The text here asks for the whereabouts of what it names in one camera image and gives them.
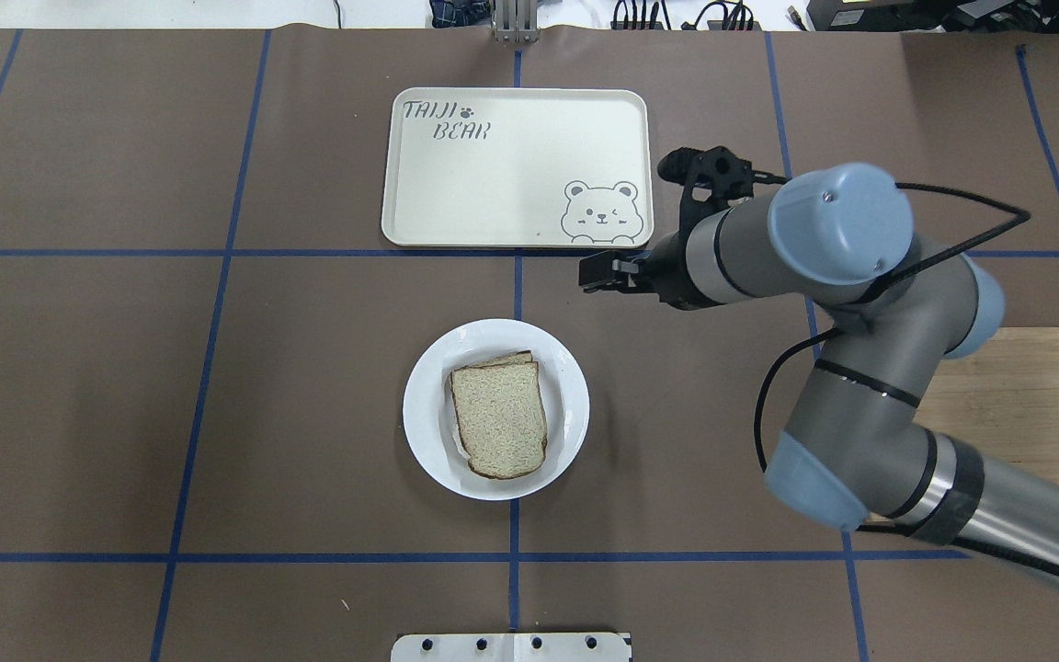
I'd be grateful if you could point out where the bamboo cutting board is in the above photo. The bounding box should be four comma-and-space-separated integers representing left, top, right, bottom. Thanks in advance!
916, 327, 1059, 485

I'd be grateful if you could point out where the bread slice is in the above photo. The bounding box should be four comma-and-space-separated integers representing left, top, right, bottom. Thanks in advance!
468, 350, 535, 369
450, 360, 548, 479

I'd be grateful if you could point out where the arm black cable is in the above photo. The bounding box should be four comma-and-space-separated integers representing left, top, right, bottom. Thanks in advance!
753, 171, 1033, 536

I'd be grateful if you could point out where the top bread slice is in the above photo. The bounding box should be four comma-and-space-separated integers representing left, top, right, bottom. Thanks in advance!
450, 360, 548, 479

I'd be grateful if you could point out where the aluminium frame post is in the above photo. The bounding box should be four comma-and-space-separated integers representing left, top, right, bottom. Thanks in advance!
489, 0, 541, 44

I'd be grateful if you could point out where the bottom bread slice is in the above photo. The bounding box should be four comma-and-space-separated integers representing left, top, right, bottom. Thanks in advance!
468, 350, 535, 369

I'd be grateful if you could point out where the white camera mast base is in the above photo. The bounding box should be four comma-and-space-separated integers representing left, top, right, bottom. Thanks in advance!
390, 632, 634, 661

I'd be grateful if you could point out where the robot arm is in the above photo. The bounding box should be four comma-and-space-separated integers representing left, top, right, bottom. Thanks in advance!
577, 148, 1059, 588

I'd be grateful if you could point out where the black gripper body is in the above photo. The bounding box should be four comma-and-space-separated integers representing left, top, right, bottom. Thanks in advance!
623, 250, 689, 307

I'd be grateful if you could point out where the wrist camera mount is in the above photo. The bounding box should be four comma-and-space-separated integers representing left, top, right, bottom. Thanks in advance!
656, 146, 756, 234

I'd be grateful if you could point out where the white round plate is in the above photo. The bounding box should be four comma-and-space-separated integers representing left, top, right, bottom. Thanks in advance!
401, 318, 591, 500

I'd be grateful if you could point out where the cream bear serving tray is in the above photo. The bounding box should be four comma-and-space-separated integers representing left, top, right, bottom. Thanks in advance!
380, 87, 656, 250

